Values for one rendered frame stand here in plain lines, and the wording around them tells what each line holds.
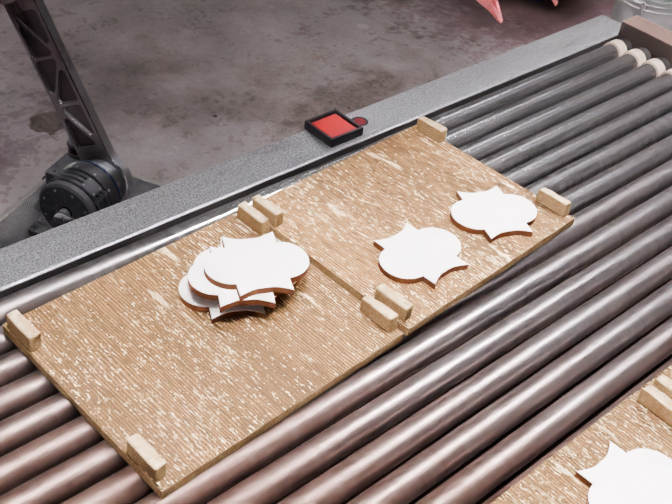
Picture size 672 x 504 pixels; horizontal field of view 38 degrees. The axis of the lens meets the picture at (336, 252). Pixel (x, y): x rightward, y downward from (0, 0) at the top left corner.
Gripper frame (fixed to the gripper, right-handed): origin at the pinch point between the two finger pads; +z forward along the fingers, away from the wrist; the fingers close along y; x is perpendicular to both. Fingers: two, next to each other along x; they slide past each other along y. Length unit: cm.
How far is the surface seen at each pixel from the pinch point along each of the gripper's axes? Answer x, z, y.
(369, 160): -18.0, 11.9, -28.7
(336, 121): -8.2, 6.9, -37.3
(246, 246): -55, 5, -31
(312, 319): -59, 16, -24
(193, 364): -74, 11, -33
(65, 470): -94, 9, -39
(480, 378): -57, 30, -4
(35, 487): -97, 8, -40
